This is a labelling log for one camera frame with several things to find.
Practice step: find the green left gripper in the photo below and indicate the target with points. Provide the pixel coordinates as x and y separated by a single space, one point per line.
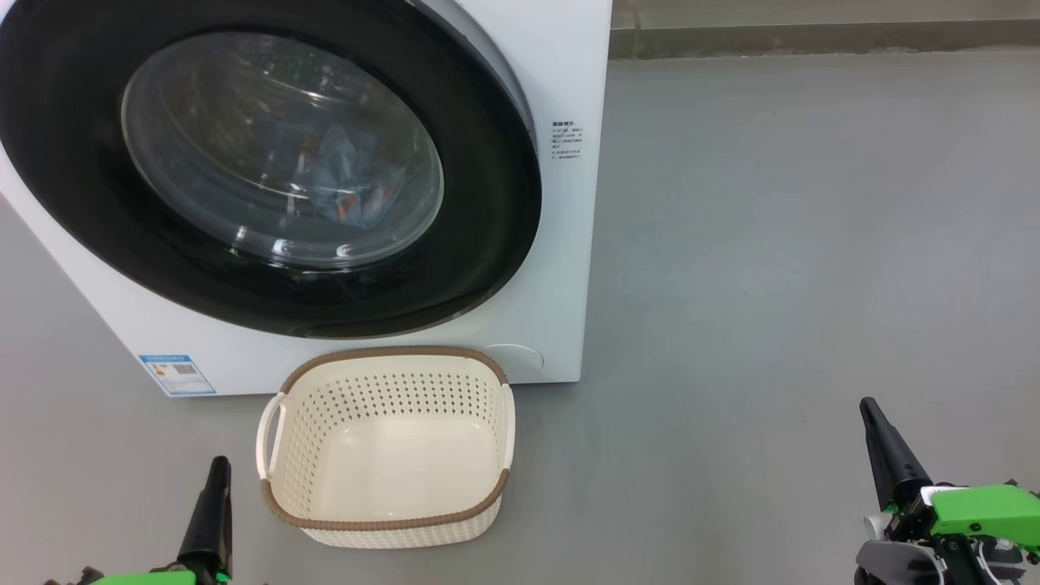
146 579

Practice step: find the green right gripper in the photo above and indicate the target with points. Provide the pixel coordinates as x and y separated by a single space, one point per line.
983 512

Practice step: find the blue denim garment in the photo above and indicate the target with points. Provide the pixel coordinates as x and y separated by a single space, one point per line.
337 162

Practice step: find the black round glass washer door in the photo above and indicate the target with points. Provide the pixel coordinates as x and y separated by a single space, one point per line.
65 162

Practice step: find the white front-load washing machine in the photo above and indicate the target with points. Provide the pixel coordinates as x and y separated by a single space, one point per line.
561 244

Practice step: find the steel washing machine drum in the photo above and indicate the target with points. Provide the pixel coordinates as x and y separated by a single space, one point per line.
203 122

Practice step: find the blue energy label sticker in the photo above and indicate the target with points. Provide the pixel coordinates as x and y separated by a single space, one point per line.
177 374

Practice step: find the cream plastic laundry basket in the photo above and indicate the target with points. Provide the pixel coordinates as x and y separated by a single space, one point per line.
390 463

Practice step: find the round white filter cover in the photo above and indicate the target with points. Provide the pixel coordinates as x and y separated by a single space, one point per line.
520 361

